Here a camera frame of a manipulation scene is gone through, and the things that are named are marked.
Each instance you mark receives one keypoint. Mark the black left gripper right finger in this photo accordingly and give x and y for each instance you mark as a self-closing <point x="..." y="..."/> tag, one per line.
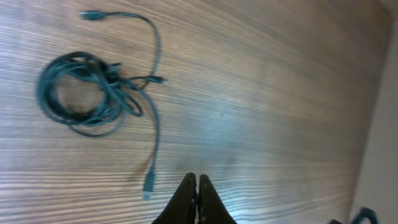
<point x="211" y="209"/>

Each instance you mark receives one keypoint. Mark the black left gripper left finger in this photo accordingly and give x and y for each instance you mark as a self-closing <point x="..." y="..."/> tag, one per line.
<point x="181" y="208"/>

